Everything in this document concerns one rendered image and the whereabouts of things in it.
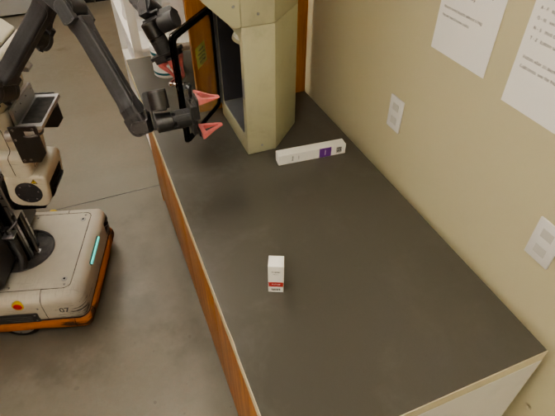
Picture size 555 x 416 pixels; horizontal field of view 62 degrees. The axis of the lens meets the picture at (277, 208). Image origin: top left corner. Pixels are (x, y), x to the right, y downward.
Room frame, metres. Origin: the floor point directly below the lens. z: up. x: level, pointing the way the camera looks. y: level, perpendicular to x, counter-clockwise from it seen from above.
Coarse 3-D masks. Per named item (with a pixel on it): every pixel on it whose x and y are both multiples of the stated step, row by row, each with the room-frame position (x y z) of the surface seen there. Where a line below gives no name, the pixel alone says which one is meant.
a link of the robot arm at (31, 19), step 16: (32, 0) 1.38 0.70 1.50; (48, 0) 1.36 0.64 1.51; (80, 0) 1.40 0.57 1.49; (32, 16) 1.37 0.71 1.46; (48, 16) 1.38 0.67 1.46; (16, 32) 1.37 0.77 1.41; (32, 32) 1.36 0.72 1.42; (16, 48) 1.35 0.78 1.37; (32, 48) 1.37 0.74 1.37; (0, 64) 1.35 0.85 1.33; (16, 64) 1.34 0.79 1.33; (0, 80) 1.32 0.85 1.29; (16, 80) 1.35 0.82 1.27; (0, 96) 1.30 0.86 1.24; (16, 96) 1.37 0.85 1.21
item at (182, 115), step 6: (186, 102) 1.27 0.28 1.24; (186, 108) 1.25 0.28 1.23; (174, 114) 1.22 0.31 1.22; (180, 114) 1.22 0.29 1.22; (186, 114) 1.23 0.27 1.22; (192, 114) 1.22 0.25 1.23; (174, 120) 1.21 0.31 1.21; (180, 120) 1.21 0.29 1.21; (186, 120) 1.22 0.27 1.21; (192, 120) 1.22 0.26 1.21; (174, 126) 1.20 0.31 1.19; (180, 126) 1.21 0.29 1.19; (186, 126) 1.22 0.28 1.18; (192, 126) 1.22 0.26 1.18; (192, 132) 1.24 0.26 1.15
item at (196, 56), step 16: (208, 16) 1.66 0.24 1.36; (192, 32) 1.54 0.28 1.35; (208, 32) 1.65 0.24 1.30; (192, 48) 1.53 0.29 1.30; (208, 48) 1.64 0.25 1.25; (192, 64) 1.51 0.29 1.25; (208, 64) 1.62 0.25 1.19; (176, 80) 1.40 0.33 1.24; (192, 80) 1.50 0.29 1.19; (208, 80) 1.61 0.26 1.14; (208, 112) 1.58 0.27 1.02
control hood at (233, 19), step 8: (200, 0) 1.39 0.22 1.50; (208, 0) 1.38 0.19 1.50; (216, 0) 1.38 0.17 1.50; (224, 0) 1.39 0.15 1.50; (232, 0) 1.40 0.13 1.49; (216, 8) 1.38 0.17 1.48; (224, 8) 1.39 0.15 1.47; (232, 8) 1.40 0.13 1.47; (224, 16) 1.39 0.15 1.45; (232, 16) 1.40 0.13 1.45; (232, 24) 1.40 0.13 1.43; (240, 24) 1.41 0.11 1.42
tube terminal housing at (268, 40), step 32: (256, 0) 1.43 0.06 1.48; (288, 0) 1.55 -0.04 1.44; (256, 32) 1.43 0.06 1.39; (288, 32) 1.56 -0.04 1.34; (256, 64) 1.43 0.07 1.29; (288, 64) 1.56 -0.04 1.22; (256, 96) 1.43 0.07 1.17; (288, 96) 1.57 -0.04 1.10; (256, 128) 1.42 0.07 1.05; (288, 128) 1.57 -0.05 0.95
